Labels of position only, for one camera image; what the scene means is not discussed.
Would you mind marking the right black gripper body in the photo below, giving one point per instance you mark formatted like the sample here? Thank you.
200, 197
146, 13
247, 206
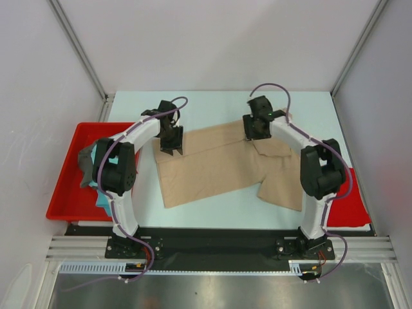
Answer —
252, 129

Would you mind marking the beige t shirt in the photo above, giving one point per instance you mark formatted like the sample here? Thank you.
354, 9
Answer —
219, 159

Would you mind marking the aluminium corner post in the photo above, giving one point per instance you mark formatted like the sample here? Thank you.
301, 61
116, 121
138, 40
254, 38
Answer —
360, 43
70, 33

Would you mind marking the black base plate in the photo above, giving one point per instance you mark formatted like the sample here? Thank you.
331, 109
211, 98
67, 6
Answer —
202, 247

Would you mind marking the right aluminium corner post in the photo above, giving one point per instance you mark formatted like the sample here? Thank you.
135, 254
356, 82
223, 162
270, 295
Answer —
360, 43

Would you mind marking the white slotted cable duct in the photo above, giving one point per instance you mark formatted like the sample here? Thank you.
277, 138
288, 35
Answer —
135, 268

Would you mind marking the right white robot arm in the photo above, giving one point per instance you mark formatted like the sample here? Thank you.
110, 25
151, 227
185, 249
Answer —
322, 169

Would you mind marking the red plastic bin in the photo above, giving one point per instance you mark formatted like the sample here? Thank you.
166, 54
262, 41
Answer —
69, 201

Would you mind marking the left aluminium corner post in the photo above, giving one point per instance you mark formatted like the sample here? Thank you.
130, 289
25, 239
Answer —
70, 33

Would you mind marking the folded red t shirt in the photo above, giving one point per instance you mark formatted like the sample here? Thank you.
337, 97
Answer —
350, 211

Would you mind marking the grey t shirt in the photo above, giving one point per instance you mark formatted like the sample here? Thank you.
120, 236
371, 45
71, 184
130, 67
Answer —
85, 163

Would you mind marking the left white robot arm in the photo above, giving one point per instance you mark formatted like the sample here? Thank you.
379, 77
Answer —
116, 181

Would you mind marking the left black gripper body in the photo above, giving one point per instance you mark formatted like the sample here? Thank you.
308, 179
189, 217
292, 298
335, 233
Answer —
172, 138

